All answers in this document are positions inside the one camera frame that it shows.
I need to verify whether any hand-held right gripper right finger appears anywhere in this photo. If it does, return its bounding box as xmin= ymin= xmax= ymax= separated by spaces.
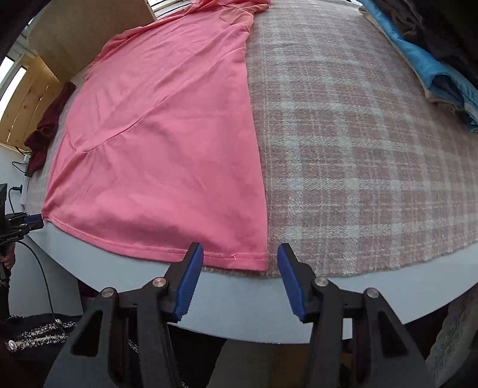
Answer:
xmin=277 ymin=243 xmax=436 ymax=388

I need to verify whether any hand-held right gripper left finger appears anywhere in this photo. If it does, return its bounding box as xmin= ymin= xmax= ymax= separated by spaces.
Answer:
xmin=44 ymin=242 xmax=204 ymax=388

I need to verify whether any pink shirt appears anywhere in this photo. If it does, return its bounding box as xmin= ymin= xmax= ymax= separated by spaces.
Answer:
xmin=41 ymin=0 xmax=270 ymax=271

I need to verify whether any stack of folded clothes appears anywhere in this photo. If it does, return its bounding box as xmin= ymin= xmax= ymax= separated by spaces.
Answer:
xmin=358 ymin=0 xmax=478 ymax=133

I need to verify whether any pile of dark clothes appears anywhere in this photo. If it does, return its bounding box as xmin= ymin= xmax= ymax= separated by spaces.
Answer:
xmin=373 ymin=0 xmax=478 ymax=90

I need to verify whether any person's left hand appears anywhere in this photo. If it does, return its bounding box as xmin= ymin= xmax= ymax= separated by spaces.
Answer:
xmin=2 ymin=242 xmax=16 ymax=270

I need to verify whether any dark red cloth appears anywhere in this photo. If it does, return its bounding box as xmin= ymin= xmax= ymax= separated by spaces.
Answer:
xmin=24 ymin=81 xmax=77 ymax=174

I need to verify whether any plaid grey tablecloth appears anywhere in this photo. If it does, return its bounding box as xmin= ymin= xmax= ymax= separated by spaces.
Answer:
xmin=22 ymin=0 xmax=478 ymax=280

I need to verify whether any white lace cloth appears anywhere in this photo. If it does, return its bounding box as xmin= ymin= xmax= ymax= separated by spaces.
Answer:
xmin=426 ymin=291 xmax=478 ymax=388

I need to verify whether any plywood board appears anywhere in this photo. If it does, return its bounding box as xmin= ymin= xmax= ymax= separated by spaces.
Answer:
xmin=28 ymin=0 xmax=157 ymax=84

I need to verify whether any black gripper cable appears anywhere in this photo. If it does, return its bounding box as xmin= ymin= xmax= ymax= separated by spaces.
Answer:
xmin=15 ymin=240 xmax=66 ymax=329

